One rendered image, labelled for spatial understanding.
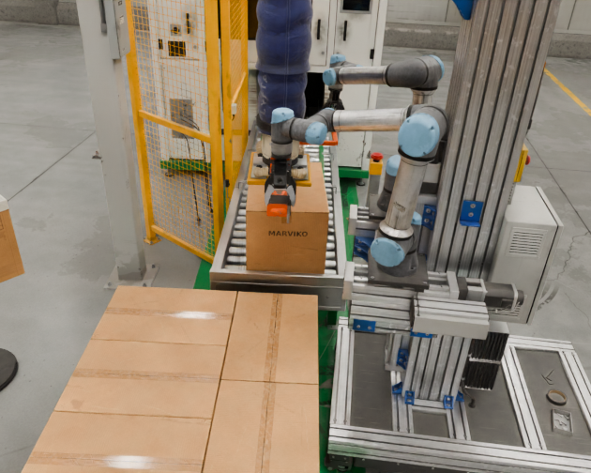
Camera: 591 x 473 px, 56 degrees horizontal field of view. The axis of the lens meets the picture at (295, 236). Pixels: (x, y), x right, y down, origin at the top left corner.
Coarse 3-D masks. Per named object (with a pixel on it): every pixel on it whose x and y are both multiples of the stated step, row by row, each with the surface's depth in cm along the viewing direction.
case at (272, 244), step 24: (312, 168) 307; (264, 192) 279; (312, 192) 281; (264, 216) 264; (312, 216) 264; (264, 240) 271; (288, 240) 271; (312, 240) 271; (264, 264) 278; (288, 264) 278; (312, 264) 278
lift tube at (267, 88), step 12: (264, 72) 232; (264, 84) 235; (276, 84) 232; (288, 84) 232; (300, 84) 235; (264, 96) 238; (276, 96) 234; (288, 96) 234; (300, 96) 238; (264, 108) 240; (276, 108) 237; (300, 108) 240; (264, 120) 242; (264, 132) 245
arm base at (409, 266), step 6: (408, 252) 200; (414, 252) 202; (408, 258) 202; (414, 258) 203; (378, 264) 209; (402, 264) 202; (408, 264) 202; (414, 264) 204; (384, 270) 205; (390, 270) 203; (396, 270) 202; (402, 270) 202; (408, 270) 203; (414, 270) 204; (396, 276) 203; (402, 276) 203; (408, 276) 204
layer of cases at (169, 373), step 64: (128, 320) 252; (192, 320) 254; (256, 320) 256; (128, 384) 219; (192, 384) 220; (256, 384) 222; (64, 448) 192; (128, 448) 193; (192, 448) 194; (256, 448) 195
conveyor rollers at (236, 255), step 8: (256, 144) 446; (304, 152) 431; (312, 152) 438; (312, 160) 422; (328, 160) 422; (328, 168) 407; (328, 176) 399; (328, 184) 384; (328, 192) 376; (328, 200) 369; (240, 208) 354; (240, 216) 339; (240, 224) 330; (328, 224) 337; (240, 232) 323; (328, 232) 330; (232, 240) 315; (240, 240) 315; (328, 240) 322; (232, 248) 307; (240, 248) 308; (328, 248) 314; (232, 256) 300; (240, 256) 300; (328, 256) 306; (232, 264) 300; (240, 264) 300; (328, 264) 299; (328, 272) 291
